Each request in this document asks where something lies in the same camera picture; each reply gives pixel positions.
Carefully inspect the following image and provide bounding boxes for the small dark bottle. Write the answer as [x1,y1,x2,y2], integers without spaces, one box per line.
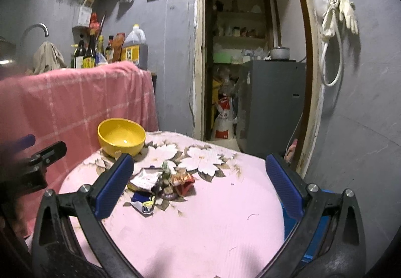
[106,35,115,62]

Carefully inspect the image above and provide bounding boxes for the wooden storage shelf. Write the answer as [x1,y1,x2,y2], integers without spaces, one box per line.
[205,0,270,66]

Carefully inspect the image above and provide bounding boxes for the pink floral tablecloth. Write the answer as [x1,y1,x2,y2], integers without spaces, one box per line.
[59,131,285,278]

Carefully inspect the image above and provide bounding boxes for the metal faucet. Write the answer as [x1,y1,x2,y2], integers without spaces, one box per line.
[19,24,50,56]

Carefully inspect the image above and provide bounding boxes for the white utensil holder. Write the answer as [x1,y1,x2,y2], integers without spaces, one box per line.
[76,5,93,27]

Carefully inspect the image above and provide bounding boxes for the green box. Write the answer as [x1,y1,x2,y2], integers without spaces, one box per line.
[215,51,243,64]

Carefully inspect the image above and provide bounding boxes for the blue plastic basin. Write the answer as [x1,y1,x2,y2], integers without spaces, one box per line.
[283,190,333,263]

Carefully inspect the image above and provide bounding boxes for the pink checked cloth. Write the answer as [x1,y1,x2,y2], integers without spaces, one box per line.
[0,61,159,235]

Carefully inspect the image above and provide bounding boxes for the large cooking oil jug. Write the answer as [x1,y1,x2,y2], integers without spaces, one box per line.
[122,24,149,69]

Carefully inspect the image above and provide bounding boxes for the grey refrigerator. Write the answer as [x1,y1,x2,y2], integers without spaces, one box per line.
[240,60,307,159]

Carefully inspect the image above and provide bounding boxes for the white and red rice bag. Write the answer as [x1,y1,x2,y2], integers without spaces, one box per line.
[214,95,239,141]

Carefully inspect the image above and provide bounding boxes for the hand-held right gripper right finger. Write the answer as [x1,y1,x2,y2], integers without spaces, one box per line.
[260,153,367,278]

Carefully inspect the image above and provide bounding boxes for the beige rag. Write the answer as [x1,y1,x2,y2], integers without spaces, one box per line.
[31,41,67,75]

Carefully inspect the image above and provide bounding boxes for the white hose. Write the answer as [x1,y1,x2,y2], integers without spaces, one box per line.
[320,26,343,87]

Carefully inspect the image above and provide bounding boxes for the tall dark sauce bottle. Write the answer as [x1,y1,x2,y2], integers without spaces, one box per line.
[83,29,96,69]

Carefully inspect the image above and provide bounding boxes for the grey cooking pot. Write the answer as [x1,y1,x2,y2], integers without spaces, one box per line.
[270,46,290,61]

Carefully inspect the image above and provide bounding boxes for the blue and yellow wrapper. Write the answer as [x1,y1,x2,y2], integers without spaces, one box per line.
[131,193,156,214]

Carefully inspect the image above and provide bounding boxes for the orange-brown sauce bottle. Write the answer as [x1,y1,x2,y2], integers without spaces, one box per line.
[112,33,126,62]

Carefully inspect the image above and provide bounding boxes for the worn door frame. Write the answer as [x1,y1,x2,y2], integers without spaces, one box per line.
[192,0,328,176]

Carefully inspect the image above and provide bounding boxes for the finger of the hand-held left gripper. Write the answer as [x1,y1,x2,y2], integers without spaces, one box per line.
[19,141,67,172]
[6,134,36,153]

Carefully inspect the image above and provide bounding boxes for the pink rag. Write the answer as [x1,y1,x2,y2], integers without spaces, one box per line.
[285,139,298,162]

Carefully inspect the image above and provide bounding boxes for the yellow bowl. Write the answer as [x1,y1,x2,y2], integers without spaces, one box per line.
[97,118,147,158]

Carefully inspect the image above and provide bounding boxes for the pale rubber gloves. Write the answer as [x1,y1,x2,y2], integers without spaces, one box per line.
[322,0,359,39]

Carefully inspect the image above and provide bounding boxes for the dark bottle with yellow label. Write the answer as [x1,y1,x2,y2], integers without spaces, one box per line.
[74,34,86,69]

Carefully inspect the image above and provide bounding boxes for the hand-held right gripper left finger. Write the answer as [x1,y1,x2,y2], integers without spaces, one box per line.
[31,153,145,278]

